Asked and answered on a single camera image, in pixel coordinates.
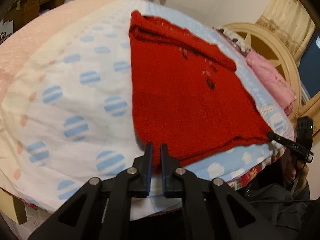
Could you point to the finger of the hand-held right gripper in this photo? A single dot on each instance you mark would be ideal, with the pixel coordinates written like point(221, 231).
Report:
point(287, 143)

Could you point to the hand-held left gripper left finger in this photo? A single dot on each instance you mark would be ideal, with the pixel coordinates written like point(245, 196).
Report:
point(149, 170)

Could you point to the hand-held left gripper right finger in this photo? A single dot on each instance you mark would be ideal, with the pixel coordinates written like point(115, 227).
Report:
point(163, 170)

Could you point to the red knitted sweater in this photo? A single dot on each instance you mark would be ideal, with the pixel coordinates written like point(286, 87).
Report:
point(180, 92)

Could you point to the person's right hand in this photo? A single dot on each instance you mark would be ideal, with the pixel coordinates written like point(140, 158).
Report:
point(291, 170)

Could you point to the floral bed sheet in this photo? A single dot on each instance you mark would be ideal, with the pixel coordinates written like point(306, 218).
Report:
point(250, 175)

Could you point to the pink folded quilt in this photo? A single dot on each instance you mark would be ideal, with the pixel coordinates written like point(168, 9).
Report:
point(272, 80)

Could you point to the dark window pane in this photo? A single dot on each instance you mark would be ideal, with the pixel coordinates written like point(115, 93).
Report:
point(311, 65)

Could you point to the cream wooden headboard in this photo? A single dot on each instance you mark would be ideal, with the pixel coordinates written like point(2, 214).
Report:
point(277, 47)

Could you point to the narrow beige curtain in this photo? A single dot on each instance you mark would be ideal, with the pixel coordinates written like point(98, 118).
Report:
point(287, 17)

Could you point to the polka dot bedspread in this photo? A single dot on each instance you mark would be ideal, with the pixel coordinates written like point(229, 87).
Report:
point(75, 80)

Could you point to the patterned pillow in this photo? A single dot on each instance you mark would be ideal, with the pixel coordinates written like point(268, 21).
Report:
point(233, 38)

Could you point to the cream bed base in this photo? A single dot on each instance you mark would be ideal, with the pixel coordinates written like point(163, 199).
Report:
point(18, 208)

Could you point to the white paper bag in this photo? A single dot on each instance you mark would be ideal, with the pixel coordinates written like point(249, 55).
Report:
point(6, 31)

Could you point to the brown wooden desk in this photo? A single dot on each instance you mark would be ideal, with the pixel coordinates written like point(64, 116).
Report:
point(32, 5)

